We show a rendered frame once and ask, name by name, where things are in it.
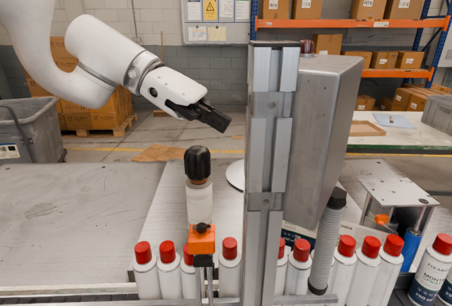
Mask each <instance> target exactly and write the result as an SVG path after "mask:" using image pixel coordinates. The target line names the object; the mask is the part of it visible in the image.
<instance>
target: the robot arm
mask: <svg viewBox="0 0 452 306"><path fill-rule="evenodd" d="M55 3H56V0H0V23H1V24H2V25H3V27H4V28H5V29H6V31H7V33H8V35H9V38H10V40H11V43H12V46H13V48H14V50H15V53H16V55H17V57H18V59H19V60H20V63H21V64H22V65H23V67H24V69H25V70H26V71H27V72H28V74H29V75H30V76H31V78H32V79H33V80H34V81H35V82H36V83H37V84H38V85H39V86H41V87H42V88H44V89H45V90H46V91H48V92H50V93H51V94H53V95H55V96H57V97H60V98H62V99H64V100H67V101H69V102H73V103H74V104H78V105H79V106H84V107H86V108H91V109H99V108H101V107H103V106H104V105H105V104H106V103H107V101H108V100H109V99H110V97H111V95H112V94H113V92H114V90H115V89H116V87H117V86H118V85H121V86H123V87H125V88H126V89H127V90H129V91H130V92H131V93H134V94H136V95H142V96H144V97H146V98H147V99H148V100H149V101H150V102H152V103H153V104H155V105H156V106H157V107H159V108H160V109H162V110H163V111H164V112H166V113H168V114H169V115H171V116H173V117H174V118H177V119H178V120H185V119H187V120H189V121H193V120H198V121H200V122H202V123H206V124H208V125H209V126H211V127H213V128H214V129H215V130H217V131H219V132H220V133H224V132H225V130H226V129H227V127H228V126H229V124H230V122H231V121H232V118H231V117H229V116H228V115H226V114H224V113H222V112H221V111H220V110H218V109H216V108H215V107H214V106H213V105H212V104H210V100H209V99H208V98H206V97H204V95H205V94H206V93H207V89H206V88H205V87H204V86H202V85H201V84H199V83H197V82H195V81H193V80H191V79H190V78H188V77H187V76H185V75H183V74H181V73H179V72H177V71H175V70H173V69H170V68H168V67H165V66H164V64H163V63H162V62H161V59H160V58H159V57H157V56H155V55H154V54H152V53H151V52H149V51H148V50H146V49H144V48H143V47H142V46H139V45H138V44H137V43H135V42H133V41H132V40H130V39H128V38H127V37H126V36H123V35H122V34H121V33H119V32H117V31H116V30H114V29H113V28H111V27H110V26H108V25H106V24H105V23H103V22H101V21H100V20H98V19H97V18H95V17H94V16H92V15H80V16H79V17H77V18H76V19H74V20H73V21H72V22H71V24H70V25H69V27H68V28H67V31H66V33H65V48H66V49H67V51H68V52H69V53H70V54H72V55H73V56H75V57H76V58H78V59H79V62H78V64H77V66H76V68H75V70H74V71H73V72H71V73H66V72H64V71H62V70H60V69H59V68H58V67H57V66H56V64H55V62H54V60H53V58H52V55H51V51H50V30H51V25H52V17H53V14H54V8H55ZM198 102H199V103H198Z"/></svg>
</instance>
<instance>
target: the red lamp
mask: <svg viewBox="0 0 452 306"><path fill-rule="evenodd" d="M300 43H301V53H300V57H303V58H311V57H314V54H315V53H314V52H313V48H314V43H313V41H312V40H308V39H305V40H300Z"/></svg>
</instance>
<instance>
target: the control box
mask: <svg viewBox="0 0 452 306"><path fill-rule="evenodd" d="M364 61H365V60H364V58H363V57H361V56H342V55H329V54H314V57H311V58H303V57H300V59H299V71H298V78H297V90H296V91H294V96H293V108H292V114H291V115H292V116H293V127H292V133H291V146H290V152H289V164H288V171H287V182H286V189H285V192H283V198H282V209H283V214H282V219H283V220H284V221H287V222H290V223H292V224H294V225H297V226H300V227H302V228H304V229H307V230H310V231H314V230H315V228H316V227H317V224H318V223H319V220H320V218H321V216H322V213H323V211H324V209H325V207H326V205H327V203H328V201H329V198H330V196H331V194H332V191H333V189H334V187H335V185H336V182H337V181H338V178H339V177H340V174H341V172H342V167H343V163H344V158H345V154H346V148H347V144H348V138H349V134H350V128H351V124H352V118H353V114H354V108H355V105H356V99H357V95H358V91H359V85H360V81H361V75H362V72H363V65H364Z"/></svg>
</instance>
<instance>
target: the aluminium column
mask: <svg viewBox="0 0 452 306"><path fill-rule="evenodd" d="M248 44H249V45H248V77H247V84H248V85H249V86H250V89H251V91H283V92H284V96H285V92H292V91H296V90H297V78H298V71H299V59H300V53H301V43H300V42H293V41H290V40H250V41H249V43H248ZM272 47H273V48H272ZM284 96H283V103H282V116H257V117H255V116H251V114H250V111H249V108H248V106H246V140H245V161H244V176H245V180H246V186H247V191H248V192H249V193H255V192H285V189H286V182H287V171H288V164H289V152H290V146H291V133H292V127H293V116H292V115H290V116H283V104H284ZM282 219H283V208H281V209H274V208H273V210H262V211H250V210H248V207H247V202H246V195H245V190H244V191H243V224H242V245H241V287H240V306H273V301H274V288H275V282H276V270H277V264H278V251H279V245H280V233H281V226H282Z"/></svg>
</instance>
